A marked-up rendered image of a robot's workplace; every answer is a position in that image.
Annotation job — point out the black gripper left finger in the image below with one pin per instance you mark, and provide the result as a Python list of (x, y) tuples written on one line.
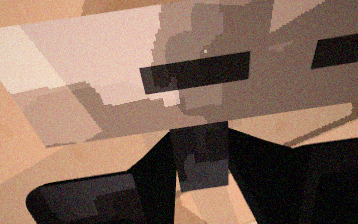
[(145, 193)]

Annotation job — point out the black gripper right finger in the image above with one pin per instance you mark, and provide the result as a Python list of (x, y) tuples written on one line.
[(278, 182)]

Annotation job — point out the black two-prong charger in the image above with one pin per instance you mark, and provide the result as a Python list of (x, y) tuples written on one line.
[(201, 155)]

